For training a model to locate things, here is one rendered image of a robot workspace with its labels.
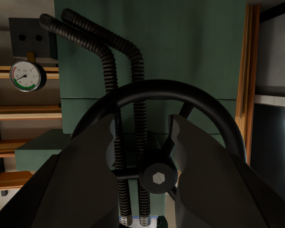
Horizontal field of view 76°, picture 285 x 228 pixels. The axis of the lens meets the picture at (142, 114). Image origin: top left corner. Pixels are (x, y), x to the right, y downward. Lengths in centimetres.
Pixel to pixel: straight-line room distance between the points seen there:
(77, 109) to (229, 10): 43
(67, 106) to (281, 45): 186
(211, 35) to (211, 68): 8
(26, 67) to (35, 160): 24
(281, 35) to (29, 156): 200
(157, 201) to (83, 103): 28
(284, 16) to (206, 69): 167
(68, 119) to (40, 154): 12
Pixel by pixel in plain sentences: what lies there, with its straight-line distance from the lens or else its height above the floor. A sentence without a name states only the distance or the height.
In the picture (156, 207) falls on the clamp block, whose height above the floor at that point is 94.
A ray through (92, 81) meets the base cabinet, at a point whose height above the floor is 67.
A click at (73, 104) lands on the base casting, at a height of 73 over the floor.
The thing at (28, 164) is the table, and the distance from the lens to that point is 57.
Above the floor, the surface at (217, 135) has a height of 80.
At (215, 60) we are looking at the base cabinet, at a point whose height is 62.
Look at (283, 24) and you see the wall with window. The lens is 209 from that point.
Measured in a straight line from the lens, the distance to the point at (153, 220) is 48.
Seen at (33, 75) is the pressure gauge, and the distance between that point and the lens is 44.
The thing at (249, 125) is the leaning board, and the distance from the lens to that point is 205.
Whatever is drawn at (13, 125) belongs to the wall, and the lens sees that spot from 331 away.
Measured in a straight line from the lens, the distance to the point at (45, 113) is 251.
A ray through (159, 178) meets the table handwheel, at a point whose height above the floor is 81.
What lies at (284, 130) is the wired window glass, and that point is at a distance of 207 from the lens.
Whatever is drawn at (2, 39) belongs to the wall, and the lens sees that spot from 330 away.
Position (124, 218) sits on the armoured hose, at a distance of 44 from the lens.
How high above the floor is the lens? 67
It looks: 10 degrees up
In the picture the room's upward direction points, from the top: 179 degrees counter-clockwise
